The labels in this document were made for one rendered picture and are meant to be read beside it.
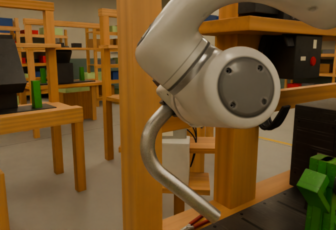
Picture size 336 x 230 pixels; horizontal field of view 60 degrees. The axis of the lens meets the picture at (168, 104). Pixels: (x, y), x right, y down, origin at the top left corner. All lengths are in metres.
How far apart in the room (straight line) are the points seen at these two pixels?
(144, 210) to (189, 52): 0.63
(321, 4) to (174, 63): 0.15
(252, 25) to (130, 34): 0.34
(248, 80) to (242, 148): 0.80
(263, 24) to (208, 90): 0.63
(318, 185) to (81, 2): 11.01
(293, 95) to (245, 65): 1.17
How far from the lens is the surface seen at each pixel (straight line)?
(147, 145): 0.58
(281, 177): 1.47
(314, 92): 1.62
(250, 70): 0.30
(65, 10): 11.17
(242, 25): 0.87
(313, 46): 1.16
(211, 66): 0.29
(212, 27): 0.95
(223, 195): 1.14
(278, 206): 1.17
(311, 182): 0.81
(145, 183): 0.85
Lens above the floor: 1.44
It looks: 10 degrees down
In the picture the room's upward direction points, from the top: straight up
